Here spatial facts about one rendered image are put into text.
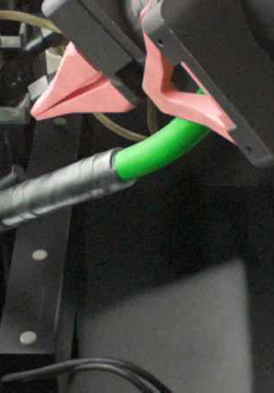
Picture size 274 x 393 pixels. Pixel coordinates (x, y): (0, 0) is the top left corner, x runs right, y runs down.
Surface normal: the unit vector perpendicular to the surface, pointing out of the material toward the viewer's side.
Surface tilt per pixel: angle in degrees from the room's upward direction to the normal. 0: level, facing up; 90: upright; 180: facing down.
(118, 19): 45
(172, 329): 0
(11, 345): 0
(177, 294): 0
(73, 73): 104
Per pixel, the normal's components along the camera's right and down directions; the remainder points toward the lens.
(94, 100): -0.50, 0.72
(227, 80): 0.42, -0.17
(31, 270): -0.02, -0.78
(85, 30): -0.28, 0.60
